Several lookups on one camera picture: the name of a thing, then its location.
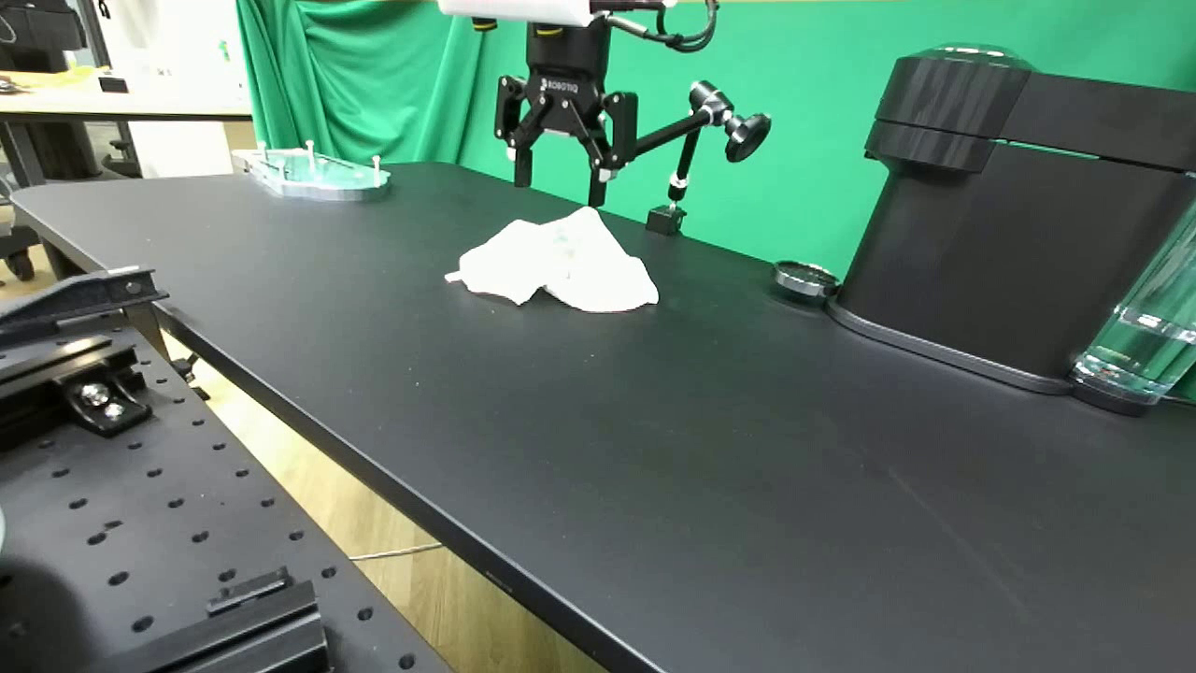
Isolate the black screw mount block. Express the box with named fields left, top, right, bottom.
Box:
left=63, top=371, right=158, bottom=437

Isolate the clear round plate with pins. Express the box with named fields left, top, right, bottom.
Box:
left=240, top=137, right=397, bottom=206

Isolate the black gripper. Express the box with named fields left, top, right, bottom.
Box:
left=493, top=19, right=641, bottom=209

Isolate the white cabinet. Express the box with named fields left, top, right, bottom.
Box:
left=93, top=0, right=254, bottom=179

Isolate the black clamp block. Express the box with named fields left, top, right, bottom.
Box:
left=71, top=568, right=335, bottom=673

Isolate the black perforated breadboard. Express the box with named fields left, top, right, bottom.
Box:
left=0, top=330, right=455, bottom=673

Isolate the wooden desk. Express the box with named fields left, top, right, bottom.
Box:
left=0, top=68, right=254, bottom=179

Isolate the clear water tank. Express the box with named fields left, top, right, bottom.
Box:
left=1074, top=201, right=1196, bottom=419

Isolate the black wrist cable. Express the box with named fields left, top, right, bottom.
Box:
left=595, top=0, right=726, bottom=55

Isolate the black coffee machine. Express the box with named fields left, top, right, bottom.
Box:
left=827, top=46, right=1196, bottom=400

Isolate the black mounting bracket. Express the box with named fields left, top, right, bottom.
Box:
left=0, top=263, right=168, bottom=457

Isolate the round black mesh disc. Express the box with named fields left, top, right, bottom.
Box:
left=775, top=257, right=841, bottom=308

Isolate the white cloth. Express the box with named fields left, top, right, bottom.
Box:
left=445, top=201, right=664, bottom=319

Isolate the green backdrop curtain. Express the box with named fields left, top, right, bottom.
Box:
left=237, top=0, right=1196, bottom=287

